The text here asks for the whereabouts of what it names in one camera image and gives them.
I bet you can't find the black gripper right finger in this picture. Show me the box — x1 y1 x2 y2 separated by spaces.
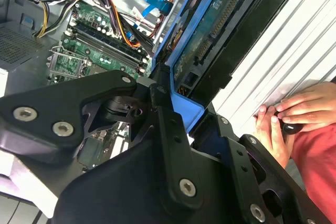
190 105 333 224

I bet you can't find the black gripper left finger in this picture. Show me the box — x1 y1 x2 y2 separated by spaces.
0 62 204 211

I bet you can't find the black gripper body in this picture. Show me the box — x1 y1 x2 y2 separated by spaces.
51 140 249 224

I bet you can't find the small round black tool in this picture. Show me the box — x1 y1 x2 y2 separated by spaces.
274 111 302 136

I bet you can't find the hard disk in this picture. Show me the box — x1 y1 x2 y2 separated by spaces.
151 0 307 133

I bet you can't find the person's left hand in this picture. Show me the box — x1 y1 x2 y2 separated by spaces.
254 104 294 169

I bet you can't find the person's right hand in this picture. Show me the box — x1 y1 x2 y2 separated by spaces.
276 81 336 132

